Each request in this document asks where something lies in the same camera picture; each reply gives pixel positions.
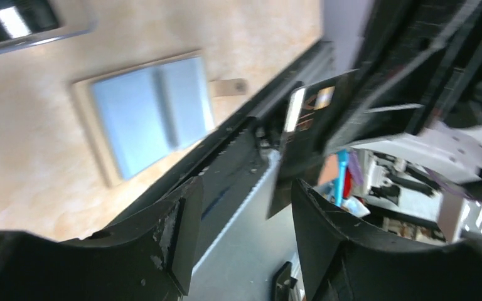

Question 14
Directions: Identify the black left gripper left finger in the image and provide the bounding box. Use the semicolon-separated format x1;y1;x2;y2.
0;177;203;300

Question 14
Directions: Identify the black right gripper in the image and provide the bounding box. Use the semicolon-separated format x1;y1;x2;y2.
319;1;482;154

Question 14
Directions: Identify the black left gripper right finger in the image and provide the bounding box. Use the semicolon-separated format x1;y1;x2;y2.
291;179;482;300

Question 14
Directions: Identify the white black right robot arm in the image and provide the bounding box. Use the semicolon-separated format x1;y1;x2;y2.
316;1;482;201

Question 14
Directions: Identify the beige leather card holder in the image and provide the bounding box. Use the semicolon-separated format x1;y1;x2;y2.
71;50;249;187

